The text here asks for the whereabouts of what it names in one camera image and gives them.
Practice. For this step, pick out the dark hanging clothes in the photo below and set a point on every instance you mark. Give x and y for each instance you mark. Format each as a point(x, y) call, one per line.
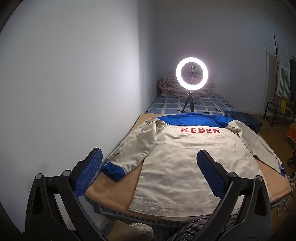
point(293, 76)

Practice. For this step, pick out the blue checked bed sheet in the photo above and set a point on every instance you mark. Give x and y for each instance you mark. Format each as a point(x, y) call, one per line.
point(161, 104)

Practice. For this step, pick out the orange floral cloth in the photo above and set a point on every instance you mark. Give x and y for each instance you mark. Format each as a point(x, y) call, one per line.
point(291, 132)

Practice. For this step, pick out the white and blue work jacket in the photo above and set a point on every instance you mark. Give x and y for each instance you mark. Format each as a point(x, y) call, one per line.
point(185, 162)

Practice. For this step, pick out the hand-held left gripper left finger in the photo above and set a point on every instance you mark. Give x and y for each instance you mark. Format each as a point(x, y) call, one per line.
point(89, 171)

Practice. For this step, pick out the person's dark striped pants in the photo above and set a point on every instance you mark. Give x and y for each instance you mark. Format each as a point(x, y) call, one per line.
point(196, 227)

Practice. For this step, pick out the folded floral quilt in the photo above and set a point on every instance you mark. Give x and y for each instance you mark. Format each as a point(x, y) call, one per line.
point(168, 85)

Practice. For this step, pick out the white knitted cloth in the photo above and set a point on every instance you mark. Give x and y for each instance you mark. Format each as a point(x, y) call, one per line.
point(141, 228)

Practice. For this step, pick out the tan blanket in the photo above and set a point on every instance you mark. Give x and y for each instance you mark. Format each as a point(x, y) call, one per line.
point(120, 187)

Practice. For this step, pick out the black metal clothes rack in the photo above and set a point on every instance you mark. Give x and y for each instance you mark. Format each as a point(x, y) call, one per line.
point(275, 60)

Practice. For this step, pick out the dark blue cloth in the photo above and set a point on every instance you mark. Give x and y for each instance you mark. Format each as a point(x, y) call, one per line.
point(245, 120)

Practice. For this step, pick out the striped hanging towel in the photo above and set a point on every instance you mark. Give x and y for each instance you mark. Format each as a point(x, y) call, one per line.
point(283, 74)

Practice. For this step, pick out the yellow box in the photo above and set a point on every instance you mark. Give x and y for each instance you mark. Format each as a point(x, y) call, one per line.
point(286, 106)

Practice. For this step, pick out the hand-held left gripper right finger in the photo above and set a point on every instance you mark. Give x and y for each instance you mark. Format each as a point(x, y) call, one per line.
point(209, 171)

